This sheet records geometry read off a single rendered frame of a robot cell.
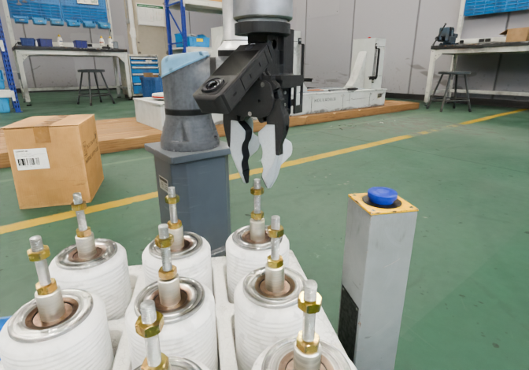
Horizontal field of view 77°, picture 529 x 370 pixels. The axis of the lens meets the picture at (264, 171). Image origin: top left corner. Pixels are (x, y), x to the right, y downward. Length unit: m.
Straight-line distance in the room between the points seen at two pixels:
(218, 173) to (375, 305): 0.50
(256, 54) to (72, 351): 0.36
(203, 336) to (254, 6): 0.37
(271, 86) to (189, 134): 0.44
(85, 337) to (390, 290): 0.39
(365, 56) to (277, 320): 3.77
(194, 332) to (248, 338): 0.06
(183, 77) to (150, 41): 5.93
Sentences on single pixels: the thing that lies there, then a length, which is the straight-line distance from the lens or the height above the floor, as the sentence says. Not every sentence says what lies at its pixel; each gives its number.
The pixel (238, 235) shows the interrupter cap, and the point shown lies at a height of 0.25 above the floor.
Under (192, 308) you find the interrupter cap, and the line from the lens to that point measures 0.38.
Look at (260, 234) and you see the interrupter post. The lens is 0.49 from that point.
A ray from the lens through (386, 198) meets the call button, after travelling 0.48.
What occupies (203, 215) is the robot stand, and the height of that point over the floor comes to 0.13.
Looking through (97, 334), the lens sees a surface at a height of 0.23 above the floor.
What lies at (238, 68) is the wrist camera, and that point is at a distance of 0.40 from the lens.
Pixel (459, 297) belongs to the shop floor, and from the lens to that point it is 0.91.
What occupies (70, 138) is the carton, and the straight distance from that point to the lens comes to 1.38.
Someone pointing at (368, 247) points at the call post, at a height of 0.26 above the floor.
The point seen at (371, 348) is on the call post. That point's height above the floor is 0.09.
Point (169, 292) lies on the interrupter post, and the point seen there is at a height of 0.27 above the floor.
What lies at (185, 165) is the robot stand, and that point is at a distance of 0.81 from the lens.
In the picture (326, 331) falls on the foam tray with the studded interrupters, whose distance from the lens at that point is 0.47.
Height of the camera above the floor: 0.50
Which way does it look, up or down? 17 degrees down
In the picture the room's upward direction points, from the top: straight up
